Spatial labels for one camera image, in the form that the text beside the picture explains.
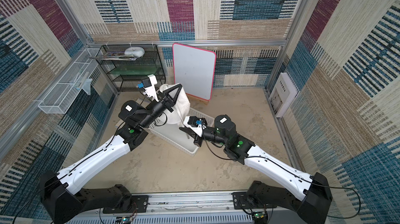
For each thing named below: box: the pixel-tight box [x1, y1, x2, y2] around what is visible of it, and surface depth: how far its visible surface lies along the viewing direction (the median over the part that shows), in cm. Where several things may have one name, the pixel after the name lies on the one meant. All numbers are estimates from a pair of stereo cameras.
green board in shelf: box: [109, 64, 161, 76], surface depth 99 cm
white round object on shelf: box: [123, 46, 146, 58], surface depth 91 cm
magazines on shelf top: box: [88, 51, 139, 61], surface depth 82 cm
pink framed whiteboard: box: [172, 42, 217, 101], surface depth 96 cm
